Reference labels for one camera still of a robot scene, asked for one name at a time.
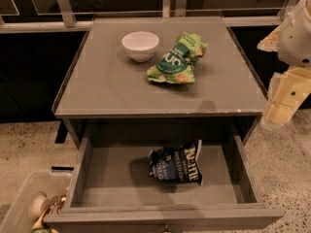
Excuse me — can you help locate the open grey top drawer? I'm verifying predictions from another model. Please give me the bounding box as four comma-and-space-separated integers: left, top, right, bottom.
46, 136, 283, 233

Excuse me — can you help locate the blue kettle chip bag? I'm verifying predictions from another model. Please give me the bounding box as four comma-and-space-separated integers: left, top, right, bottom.
148, 139, 203, 183

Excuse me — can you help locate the white ceramic bowl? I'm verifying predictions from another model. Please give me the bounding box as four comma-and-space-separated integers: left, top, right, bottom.
121, 31, 159, 62

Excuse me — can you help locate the metal glass railing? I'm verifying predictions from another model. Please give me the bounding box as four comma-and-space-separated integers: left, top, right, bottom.
0, 0, 299, 34

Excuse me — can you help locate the clear plastic storage bin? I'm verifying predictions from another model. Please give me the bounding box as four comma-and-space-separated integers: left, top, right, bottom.
0, 171, 71, 233

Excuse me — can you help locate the beige cup in bin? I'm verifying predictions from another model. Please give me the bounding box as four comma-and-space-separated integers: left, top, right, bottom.
28, 191, 50, 222

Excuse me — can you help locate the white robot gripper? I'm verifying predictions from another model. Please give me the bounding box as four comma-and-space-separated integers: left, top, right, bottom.
257, 0, 311, 130

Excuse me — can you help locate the brown snack packet in bin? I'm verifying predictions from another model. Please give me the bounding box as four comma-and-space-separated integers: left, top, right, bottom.
31, 195, 66, 233

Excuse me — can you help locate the grey cabinet counter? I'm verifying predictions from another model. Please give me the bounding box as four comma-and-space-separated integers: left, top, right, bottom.
53, 17, 266, 144

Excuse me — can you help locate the green chip bag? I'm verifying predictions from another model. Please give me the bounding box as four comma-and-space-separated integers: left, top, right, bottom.
146, 32, 208, 84

